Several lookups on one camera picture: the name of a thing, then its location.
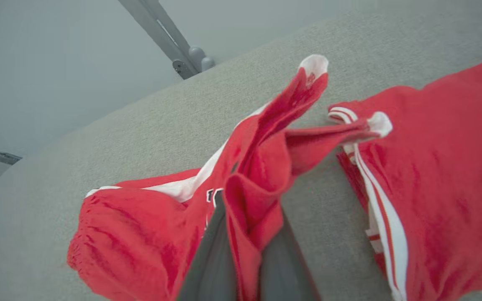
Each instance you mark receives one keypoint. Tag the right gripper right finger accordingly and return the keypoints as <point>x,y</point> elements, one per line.
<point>285,271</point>

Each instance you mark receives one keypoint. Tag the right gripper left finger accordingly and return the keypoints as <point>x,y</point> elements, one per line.
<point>214,267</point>

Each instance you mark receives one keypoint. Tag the red garment with white trim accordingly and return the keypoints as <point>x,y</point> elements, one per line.
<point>140,238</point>

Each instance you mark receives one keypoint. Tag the grey fabric sofa cushion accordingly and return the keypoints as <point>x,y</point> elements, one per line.
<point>182,125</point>

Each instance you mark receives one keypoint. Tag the grey rounded tube fitting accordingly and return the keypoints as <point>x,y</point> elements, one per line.
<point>201,58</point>

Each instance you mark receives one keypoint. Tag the dark grey hinge bracket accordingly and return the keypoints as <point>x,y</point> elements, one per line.
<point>181,67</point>

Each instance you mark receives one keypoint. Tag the grey metal post bracket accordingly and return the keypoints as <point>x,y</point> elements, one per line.
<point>153,25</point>

